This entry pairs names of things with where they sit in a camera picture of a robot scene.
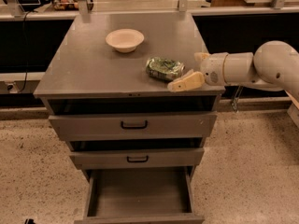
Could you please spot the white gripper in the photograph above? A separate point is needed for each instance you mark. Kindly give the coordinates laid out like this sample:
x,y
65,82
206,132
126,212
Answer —
x,y
212,68

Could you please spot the crushed green can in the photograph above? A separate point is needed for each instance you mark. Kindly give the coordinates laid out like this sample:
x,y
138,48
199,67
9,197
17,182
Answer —
x,y
164,69

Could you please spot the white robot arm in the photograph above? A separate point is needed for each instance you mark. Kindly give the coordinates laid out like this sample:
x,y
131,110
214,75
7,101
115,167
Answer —
x,y
273,67

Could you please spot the top grey drawer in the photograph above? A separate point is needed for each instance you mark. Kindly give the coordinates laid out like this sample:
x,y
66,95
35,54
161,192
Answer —
x,y
97,127

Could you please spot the middle grey drawer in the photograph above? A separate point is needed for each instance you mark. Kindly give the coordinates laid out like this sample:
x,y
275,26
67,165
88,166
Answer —
x,y
169,157

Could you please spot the grey drawer cabinet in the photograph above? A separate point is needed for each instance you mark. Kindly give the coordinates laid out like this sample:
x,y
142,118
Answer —
x,y
87,76

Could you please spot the bottom grey open drawer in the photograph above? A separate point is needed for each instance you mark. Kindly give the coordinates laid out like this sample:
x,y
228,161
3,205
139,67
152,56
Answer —
x,y
140,196

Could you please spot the white paper bowl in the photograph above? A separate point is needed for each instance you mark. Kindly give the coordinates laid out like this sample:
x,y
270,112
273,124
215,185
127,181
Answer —
x,y
125,40

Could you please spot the wooden box at right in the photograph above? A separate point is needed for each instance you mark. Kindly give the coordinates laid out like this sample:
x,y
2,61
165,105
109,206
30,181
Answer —
x,y
293,111

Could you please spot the metal bracket under rail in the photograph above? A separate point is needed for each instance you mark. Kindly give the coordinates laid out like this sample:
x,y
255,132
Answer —
x,y
235,98

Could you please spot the black top drawer handle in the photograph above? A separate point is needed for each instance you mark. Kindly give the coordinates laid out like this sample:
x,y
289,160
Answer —
x,y
134,125

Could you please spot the black drawer handle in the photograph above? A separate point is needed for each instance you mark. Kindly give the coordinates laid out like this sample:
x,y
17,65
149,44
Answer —
x,y
140,159
134,125

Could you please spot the black middle drawer handle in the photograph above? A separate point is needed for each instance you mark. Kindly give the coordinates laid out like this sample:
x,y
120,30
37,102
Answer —
x,y
140,159

